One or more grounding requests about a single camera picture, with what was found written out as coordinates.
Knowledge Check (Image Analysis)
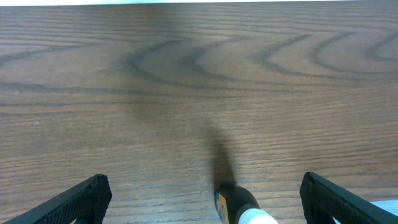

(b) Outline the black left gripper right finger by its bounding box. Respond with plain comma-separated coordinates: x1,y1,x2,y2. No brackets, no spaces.
300,172,397,224

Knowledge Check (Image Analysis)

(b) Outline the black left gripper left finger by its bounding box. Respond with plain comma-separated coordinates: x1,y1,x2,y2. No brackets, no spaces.
7,174,112,224

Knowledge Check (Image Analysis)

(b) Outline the black bottle white cap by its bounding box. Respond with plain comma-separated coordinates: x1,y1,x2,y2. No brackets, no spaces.
215,183,278,224

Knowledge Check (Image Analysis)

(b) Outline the clear plastic container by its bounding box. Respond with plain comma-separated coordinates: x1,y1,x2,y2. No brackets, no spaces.
332,199,398,224

